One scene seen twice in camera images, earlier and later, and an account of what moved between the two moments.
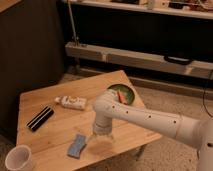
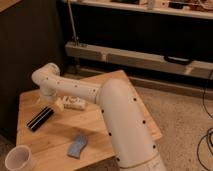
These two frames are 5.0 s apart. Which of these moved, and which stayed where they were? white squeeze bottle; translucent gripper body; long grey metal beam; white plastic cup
Moved: translucent gripper body
Stayed: white plastic cup; white squeeze bottle; long grey metal beam
